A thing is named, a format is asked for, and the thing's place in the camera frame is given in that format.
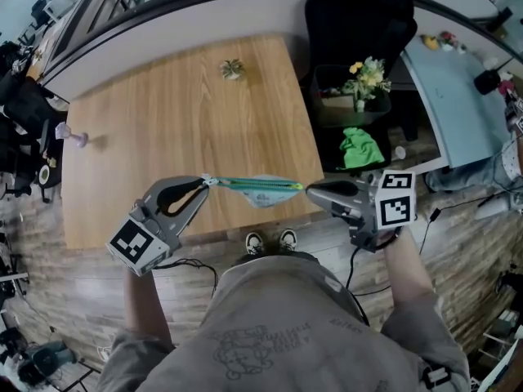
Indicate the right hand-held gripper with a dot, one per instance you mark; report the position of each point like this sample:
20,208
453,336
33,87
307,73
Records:
394,212

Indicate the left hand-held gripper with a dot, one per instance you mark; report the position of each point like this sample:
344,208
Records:
145,243

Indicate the teal zipper pouch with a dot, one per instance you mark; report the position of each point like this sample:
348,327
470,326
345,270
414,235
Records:
263,194

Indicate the person's left forearm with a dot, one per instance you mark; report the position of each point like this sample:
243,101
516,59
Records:
145,304

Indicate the person's right forearm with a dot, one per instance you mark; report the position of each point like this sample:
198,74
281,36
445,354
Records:
408,272

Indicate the green cloth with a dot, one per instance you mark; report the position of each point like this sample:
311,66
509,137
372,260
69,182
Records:
361,149

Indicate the person's right shoe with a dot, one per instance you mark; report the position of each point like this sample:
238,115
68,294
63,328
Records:
288,240

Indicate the person's shoe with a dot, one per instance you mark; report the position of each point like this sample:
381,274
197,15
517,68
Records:
288,240
254,243

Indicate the white paper cup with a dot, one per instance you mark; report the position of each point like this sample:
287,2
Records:
400,152

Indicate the black storage box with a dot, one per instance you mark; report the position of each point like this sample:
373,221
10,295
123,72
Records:
339,108

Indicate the person's left shoe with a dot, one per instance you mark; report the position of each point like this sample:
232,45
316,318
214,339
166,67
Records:
254,243

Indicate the purple glass goblet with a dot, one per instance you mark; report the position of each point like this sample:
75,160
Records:
79,139

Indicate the yellow flower bouquet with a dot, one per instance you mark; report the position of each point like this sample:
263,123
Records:
369,78

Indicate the small potted plant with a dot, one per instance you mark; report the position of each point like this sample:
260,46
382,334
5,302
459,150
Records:
233,69

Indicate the person's grey printed shirt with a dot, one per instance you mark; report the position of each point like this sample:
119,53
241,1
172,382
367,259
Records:
286,325

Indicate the light blue desk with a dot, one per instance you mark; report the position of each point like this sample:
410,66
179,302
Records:
453,104

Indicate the grey curved partition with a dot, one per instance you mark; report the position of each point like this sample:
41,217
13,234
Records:
171,27

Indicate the black office chair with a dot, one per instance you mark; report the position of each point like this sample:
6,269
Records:
24,108

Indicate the yellow toy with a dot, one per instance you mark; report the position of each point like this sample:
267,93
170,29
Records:
430,41

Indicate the black desk gadget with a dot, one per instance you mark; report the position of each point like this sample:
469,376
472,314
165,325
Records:
486,82

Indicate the red flower pot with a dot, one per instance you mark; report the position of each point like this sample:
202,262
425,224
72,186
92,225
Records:
448,41

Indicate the grey floor appliance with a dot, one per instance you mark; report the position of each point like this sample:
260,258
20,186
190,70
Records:
47,355

